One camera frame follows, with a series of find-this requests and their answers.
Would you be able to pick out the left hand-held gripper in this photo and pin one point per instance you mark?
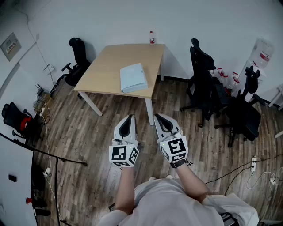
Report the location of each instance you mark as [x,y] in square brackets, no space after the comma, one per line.
[121,154]

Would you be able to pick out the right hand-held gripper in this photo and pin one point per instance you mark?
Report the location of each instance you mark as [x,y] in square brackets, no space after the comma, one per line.
[175,146]

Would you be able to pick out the person's left forearm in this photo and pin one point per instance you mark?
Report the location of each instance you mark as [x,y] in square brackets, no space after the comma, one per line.
[125,189]

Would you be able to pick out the person's right forearm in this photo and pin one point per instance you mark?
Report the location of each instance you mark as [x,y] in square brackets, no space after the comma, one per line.
[190,181]

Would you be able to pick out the person's right white shoe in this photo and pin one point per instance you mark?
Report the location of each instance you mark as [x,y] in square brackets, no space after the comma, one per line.
[169,177]

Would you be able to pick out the person's white shoe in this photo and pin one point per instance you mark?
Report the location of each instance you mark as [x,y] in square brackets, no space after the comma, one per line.
[152,178]
[169,177]

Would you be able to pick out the person's left white shoe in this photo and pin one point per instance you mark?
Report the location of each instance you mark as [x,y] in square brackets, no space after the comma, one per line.
[152,178]

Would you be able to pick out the black office chair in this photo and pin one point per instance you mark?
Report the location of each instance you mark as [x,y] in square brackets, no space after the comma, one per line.
[243,117]
[77,64]
[202,83]
[13,117]

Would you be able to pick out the wooden table with white legs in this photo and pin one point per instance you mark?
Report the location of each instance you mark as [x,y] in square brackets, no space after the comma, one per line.
[106,72]

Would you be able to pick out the person's white shirt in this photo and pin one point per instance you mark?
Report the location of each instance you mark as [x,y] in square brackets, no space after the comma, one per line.
[168,205]

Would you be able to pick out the white power strip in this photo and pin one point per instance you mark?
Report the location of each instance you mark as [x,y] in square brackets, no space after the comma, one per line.
[47,172]
[42,111]
[253,164]

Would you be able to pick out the cardboard box with clutter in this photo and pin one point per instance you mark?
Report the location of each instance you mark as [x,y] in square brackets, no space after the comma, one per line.
[43,101]

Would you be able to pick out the clear bottle with red label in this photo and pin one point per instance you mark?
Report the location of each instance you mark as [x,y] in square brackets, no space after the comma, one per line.
[152,38]

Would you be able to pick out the black router with antennas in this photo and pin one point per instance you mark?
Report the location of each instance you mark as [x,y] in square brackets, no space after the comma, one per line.
[40,91]

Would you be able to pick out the red cloth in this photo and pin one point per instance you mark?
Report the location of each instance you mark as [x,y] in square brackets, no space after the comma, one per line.
[26,122]

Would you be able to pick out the black-framed whiteboard on stand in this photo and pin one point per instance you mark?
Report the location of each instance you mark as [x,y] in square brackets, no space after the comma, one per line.
[15,159]

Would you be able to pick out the white side table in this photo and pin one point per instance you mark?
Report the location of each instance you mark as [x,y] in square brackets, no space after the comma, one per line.
[279,92]

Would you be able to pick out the white charger plug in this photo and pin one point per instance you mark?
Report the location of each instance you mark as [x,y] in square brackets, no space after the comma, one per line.
[272,181]

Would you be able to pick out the white wall box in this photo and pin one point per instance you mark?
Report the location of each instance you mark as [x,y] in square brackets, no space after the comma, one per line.
[49,69]

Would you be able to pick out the grey electrical wall panel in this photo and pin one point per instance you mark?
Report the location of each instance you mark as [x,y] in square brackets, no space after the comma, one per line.
[10,46]

